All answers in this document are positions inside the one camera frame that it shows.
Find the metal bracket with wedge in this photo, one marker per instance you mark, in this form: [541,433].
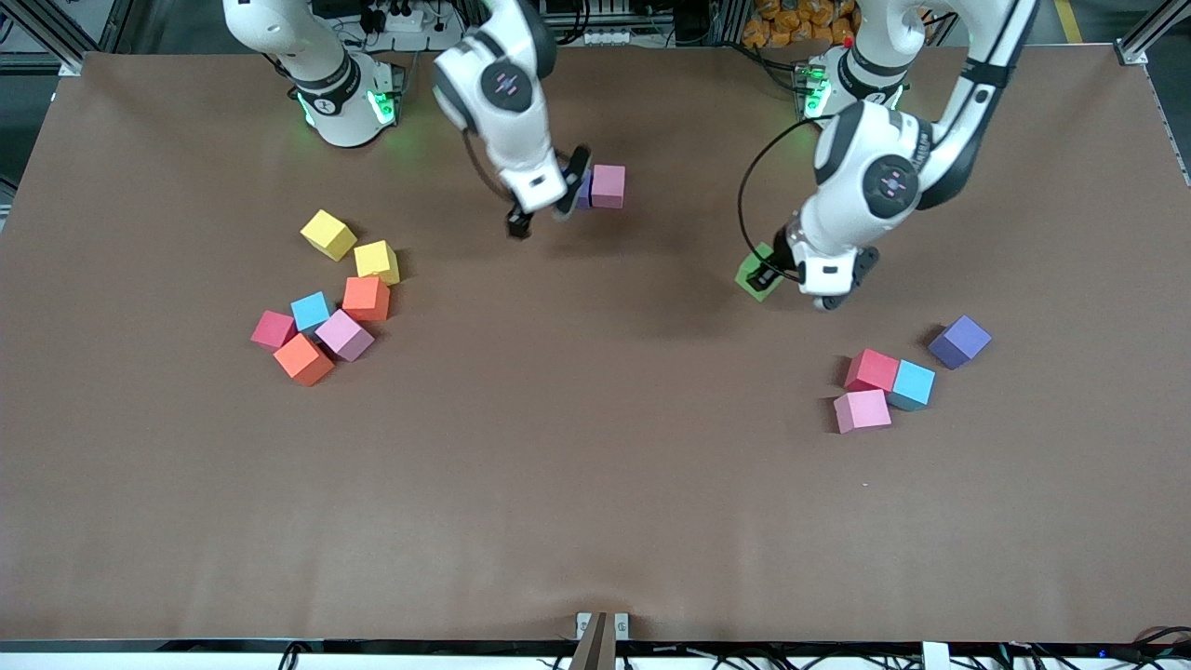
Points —
[595,651]

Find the white power strip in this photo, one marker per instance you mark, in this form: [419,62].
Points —
[605,37]
[405,17]

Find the orange mesh bag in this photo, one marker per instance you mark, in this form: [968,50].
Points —
[791,23]

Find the green foam cube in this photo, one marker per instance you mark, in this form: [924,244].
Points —
[746,277]

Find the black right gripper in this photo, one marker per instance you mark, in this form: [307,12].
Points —
[517,221]

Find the aluminium frame post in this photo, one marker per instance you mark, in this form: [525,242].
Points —
[1149,35]
[46,37]

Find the lilac pink foam cube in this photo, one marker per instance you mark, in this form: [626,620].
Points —
[608,186]
[344,335]

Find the purple foam cube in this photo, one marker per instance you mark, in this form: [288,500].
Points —
[960,341]
[584,194]

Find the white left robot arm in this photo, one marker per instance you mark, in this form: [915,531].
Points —
[893,177]

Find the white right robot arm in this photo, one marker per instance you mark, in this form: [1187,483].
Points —
[502,93]

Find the yellow foam cube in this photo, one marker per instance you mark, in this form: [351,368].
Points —
[376,261]
[327,234]

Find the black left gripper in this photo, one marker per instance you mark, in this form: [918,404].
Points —
[780,260]

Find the light blue foam cube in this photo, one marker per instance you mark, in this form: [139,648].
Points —
[310,311]
[912,383]

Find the orange foam cube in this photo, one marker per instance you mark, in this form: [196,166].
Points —
[366,298]
[303,359]

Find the red foam cube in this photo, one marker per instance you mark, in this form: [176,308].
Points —
[871,369]
[273,329]

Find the white tag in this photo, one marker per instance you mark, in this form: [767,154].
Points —
[935,656]

